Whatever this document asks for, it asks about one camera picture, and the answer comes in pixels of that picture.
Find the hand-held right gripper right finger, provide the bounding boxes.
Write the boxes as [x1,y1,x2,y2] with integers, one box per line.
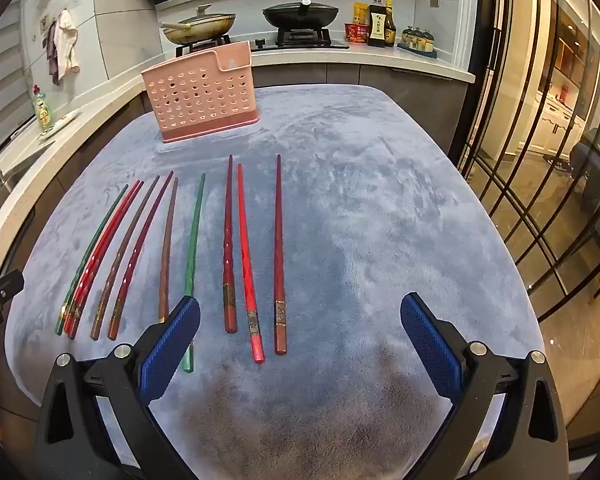
[400,292,571,480]

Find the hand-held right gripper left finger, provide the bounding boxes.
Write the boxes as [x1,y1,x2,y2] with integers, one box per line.
[34,296,202,480]

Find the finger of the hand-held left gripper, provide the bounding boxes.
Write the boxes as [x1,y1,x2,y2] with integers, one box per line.
[0,269,25,343]

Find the dark red chopstick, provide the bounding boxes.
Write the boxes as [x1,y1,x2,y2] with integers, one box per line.
[223,155,238,334]
[107,171,174,341]
[273,154,288,356]

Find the brown chopstick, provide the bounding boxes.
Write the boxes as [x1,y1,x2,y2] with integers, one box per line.
[158,177,179,325]
[90,175,161,341]

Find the green chopstick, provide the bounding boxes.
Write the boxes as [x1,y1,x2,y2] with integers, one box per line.
[55,184,129,336]
[182,173,207,374]

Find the pink perforated utensil holder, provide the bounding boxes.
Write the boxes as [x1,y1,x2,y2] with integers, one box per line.
[141,41,262,144]

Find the grey-blue plush table cloth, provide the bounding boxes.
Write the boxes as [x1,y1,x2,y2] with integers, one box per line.
[4,85,541,480]

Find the green dish soap bottle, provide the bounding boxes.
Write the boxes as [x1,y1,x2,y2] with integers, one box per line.
[32,85,53,128]

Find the window blinds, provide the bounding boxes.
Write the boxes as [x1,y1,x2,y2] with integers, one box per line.
[0,0,36,146]

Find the dark chair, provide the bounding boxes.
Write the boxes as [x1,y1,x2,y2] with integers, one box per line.
[570,127,600,201]

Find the purple hanging cloth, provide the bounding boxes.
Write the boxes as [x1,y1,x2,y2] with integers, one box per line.
[46,20,63,86]

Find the black framed glass partition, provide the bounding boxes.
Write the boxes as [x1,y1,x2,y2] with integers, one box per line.
[457,0,600,321]

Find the pale pink hanging cloth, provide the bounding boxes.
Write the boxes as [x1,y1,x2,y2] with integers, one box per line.
[57,9,81,72]

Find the condiment jar set on tray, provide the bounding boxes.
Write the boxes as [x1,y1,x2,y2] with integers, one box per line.
[397,27,438,58]

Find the slim dark sauce bottle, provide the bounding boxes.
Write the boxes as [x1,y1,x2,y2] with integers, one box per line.
[383,0,397,47]

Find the beige frying pan with lid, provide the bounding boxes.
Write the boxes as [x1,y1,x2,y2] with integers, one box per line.
[161,4,237,45]

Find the large dark soy sauce bottle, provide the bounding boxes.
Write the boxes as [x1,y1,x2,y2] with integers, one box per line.
[367,0,387,48]

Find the black gas stove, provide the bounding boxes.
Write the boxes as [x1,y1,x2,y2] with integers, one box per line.
[175,27,351,58]

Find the black wok with lid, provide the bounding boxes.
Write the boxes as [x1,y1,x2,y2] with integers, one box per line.
[262,0,340,28]

